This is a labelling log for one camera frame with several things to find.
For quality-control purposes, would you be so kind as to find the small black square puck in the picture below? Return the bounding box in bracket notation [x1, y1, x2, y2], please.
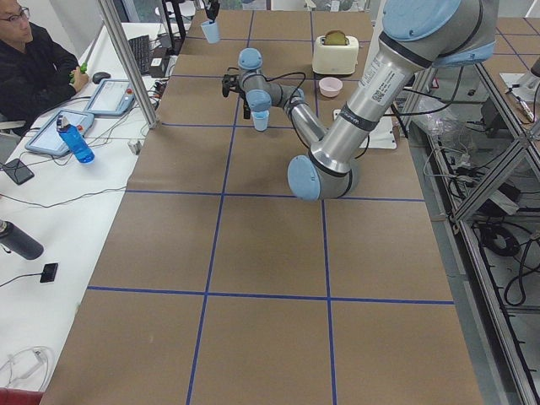
[40, 262, 58, 284]

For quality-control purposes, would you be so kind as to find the teach pendant far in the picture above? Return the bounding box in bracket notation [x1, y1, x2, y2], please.
[84, 78, 134, 116]

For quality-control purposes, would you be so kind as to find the light blue cup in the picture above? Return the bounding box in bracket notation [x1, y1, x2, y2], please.
[201, 20, 221, 44]
[251, 111, 269, 132]

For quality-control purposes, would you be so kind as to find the black smartphone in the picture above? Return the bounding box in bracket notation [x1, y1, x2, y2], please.
[1, 158, 35, 185]

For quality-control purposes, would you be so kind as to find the black computer mouse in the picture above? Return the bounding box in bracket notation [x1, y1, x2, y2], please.
[92, 72, 111, 84]

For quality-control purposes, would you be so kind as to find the pink bowl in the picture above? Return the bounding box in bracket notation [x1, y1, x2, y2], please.
[318, 77, 343, 98]

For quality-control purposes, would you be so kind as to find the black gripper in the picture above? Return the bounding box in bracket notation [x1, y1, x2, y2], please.
[206, 0, 251, 120]

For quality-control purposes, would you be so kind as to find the cream toaster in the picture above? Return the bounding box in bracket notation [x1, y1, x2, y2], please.
[311, 35, 359, 76]

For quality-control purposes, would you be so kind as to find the black keyboard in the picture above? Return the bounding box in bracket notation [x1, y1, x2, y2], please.
[127, 35, 150, 75]

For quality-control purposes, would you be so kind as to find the white camera pillar base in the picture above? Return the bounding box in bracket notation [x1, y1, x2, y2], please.
[359, 116, 397, 151]

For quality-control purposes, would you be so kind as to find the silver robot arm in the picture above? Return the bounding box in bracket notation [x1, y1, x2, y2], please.
[222, 1, 499, 201]

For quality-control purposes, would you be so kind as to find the teach pendant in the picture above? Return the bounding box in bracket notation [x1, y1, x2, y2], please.
[84, 78, 134, 116]
[24, 110, 95, 157]

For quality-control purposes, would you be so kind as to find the aluminium frame post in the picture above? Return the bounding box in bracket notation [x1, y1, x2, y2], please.
[97, 0, 158, 129]

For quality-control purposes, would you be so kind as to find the blue water bottle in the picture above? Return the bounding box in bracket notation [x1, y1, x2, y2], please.
[56, 115, 95, 164]

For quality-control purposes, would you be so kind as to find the toast bread slice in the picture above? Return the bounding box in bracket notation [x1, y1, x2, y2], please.
[324, 30, 348, 46]

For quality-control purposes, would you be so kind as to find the black thermos bottle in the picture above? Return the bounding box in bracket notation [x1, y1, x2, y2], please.
[1, 220, 44, 260]

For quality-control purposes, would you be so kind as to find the teach pendant near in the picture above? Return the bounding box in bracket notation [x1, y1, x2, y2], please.
[24, 110, 95, 157]

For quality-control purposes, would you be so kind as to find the seated person in black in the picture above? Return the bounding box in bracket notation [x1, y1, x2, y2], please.
[1, 1, 89, 136]

